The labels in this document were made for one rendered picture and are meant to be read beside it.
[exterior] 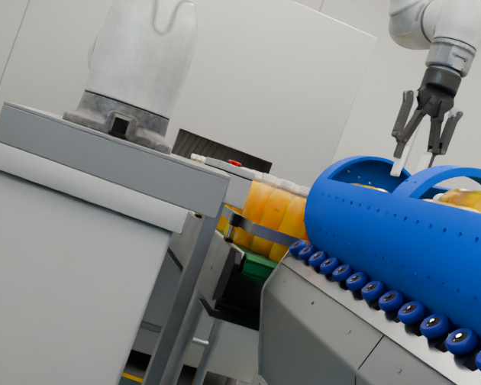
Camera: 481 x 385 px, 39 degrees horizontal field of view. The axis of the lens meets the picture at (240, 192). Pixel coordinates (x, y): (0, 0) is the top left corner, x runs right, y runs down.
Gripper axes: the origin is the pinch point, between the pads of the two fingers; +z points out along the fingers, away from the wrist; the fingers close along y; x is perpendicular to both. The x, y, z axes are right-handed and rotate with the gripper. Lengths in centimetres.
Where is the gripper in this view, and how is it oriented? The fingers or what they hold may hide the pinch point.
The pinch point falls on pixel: (410, 165)
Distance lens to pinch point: 144.3
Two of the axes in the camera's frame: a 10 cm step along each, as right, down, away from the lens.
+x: -2.3, -1.0, 9.7
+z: -3.4, 9.4, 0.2
